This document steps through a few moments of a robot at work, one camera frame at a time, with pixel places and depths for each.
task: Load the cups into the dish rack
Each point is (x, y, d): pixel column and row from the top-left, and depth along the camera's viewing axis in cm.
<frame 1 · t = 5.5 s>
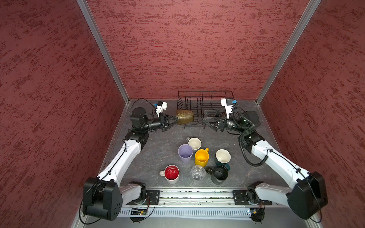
left hand: (180, 123, 67), fingers closed
right hand: (202, 118, 64), fingers open
small cream mug: (195, 142, 91), point 6 cm above the table
lilac plastic cup: (185, 152, 87), point 6 cm above the table
yellow mug: (201, 157, 89), point 2 cm above the table
dark green white-inside mug: (223, 156, 87), point 5 cm above the table
black mug: (219, 174, 82), point 3 cm above the table
clear glass cup: (198, 173, 83), point 2 cm above the table
white mug red inside: (171, 173, 83), on the table

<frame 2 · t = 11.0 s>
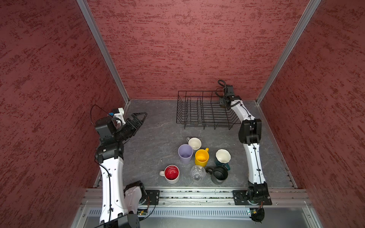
left hand: (145, 120, 70), fingers open
right hand: (225, 100, 110), fingers open
the named things where they were.

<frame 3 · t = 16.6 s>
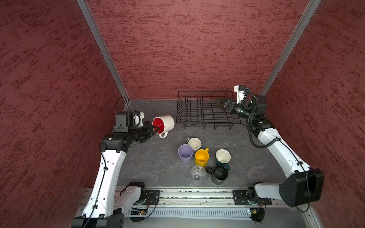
left hand: (159, 132, 69), fingers closed
right hand: (216, 103, 72), fingers open
white mug red inside: (166, 124, 71), point 31 cm above the table
the other named things where they were.

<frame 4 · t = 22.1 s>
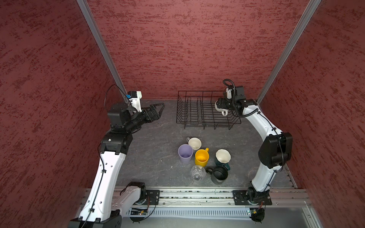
left hand: (158, 109, 65), fingers open
right hand: (221, 105, 91), fingers open
white mug red inside: (224, 112, 91), point 19 cm above the table
the other named things where they were.

